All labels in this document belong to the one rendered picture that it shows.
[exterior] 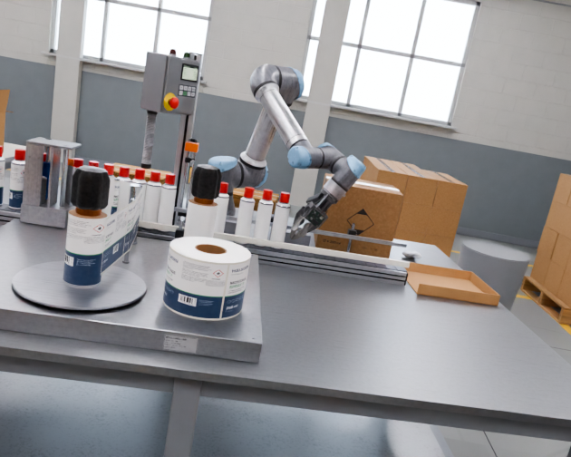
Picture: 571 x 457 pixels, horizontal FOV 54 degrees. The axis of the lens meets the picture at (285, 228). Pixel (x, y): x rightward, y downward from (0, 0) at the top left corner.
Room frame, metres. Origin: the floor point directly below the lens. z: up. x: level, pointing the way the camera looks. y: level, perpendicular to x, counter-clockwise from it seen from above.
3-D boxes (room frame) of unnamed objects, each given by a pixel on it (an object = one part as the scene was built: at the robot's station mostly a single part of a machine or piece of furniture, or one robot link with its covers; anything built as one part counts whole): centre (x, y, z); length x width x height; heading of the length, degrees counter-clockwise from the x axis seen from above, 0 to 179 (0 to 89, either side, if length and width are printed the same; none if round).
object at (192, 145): (1.94, 0.38, 1.05); 0.10 x 0.04 x 0.33; 6
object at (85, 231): (1.28, 0.47, 1.04); 0.09 x 0.09 x 0.29
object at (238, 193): (6.40, 0.47, 0.10); 0.64 x 0.52 x 0.20; 87
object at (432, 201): (5.54, -1.12, 0.45); 1.20 x 0.83 x 0.89; 1
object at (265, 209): (1.93, 0.08, 0.98); 0.05 x 0.05 x 0.20
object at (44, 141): (1.75, 0.77, 1.14); 0.14 x 0.11 x 0.01; 96
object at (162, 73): (1.97, 0.48, 1.38); 0.17 x 0.10 x 0.19; 151
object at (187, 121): (2.04, 0.42, 1.17); 0.04 x 0.04 x 0.67; 6
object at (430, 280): (2.00, -0.63, 0.85); 0.30 x 0.26 x 0.04; 96
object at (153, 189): (1.89, 0.47, 0.98); 0.05 x 0.05 x 0.20
